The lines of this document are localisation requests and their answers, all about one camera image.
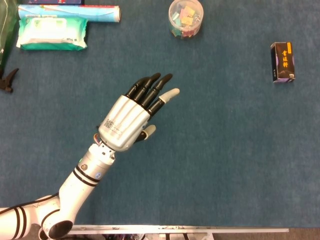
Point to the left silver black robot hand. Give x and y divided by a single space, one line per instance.
122 122

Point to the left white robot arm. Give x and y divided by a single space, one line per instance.
80 187

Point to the green white wet wipes pack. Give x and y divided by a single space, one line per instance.
50 32

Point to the light blue wrap roll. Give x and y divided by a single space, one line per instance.
75 13

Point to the clear jar of binder clips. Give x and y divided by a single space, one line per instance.
185 17

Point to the dark blue printed box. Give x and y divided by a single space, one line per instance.
50 2

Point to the green plastic spray bottle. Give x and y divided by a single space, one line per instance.
7 30

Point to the black box with orange characters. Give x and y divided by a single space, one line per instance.
283 62

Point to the silver metal table rail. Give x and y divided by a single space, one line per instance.
175 228

